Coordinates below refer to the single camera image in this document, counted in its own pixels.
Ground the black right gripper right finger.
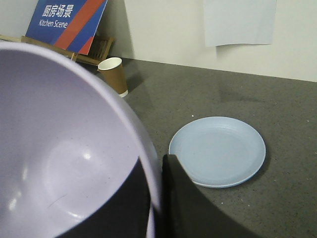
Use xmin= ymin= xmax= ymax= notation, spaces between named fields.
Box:
xmin=162 ymin=154 xmax=259 ymax=238

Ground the purple bowl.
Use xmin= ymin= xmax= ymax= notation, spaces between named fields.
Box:
xmin=0 ymin=42 xmax=163 ymax=238

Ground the white paper sheet on wall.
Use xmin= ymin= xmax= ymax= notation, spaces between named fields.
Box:
xmin=203 ymin=0 xmax=277 ymax=47

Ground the light blue plate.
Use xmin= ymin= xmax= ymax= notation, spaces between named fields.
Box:
xmin=168 ymin=117 xmax=266 ymax=188

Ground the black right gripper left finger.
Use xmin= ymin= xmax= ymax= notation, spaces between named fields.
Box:
xmin=59 ymin=160 xmax=151 ymax=238

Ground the grey stone countertop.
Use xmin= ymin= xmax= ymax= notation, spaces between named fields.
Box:
xmin=123 ymin=59 xmax=317 ymax=238

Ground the blue kitchen scene sign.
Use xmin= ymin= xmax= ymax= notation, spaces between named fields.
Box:
xmin=26 ymin=0 xmax=107 ymax=55

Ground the brown paper cup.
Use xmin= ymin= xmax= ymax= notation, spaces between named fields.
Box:
xmin=98 ymin=57 xmax=128 ymax=98

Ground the wooden rack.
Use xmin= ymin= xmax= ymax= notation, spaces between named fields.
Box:
xmin=0 ymin=35 xmax=114 ymax=66

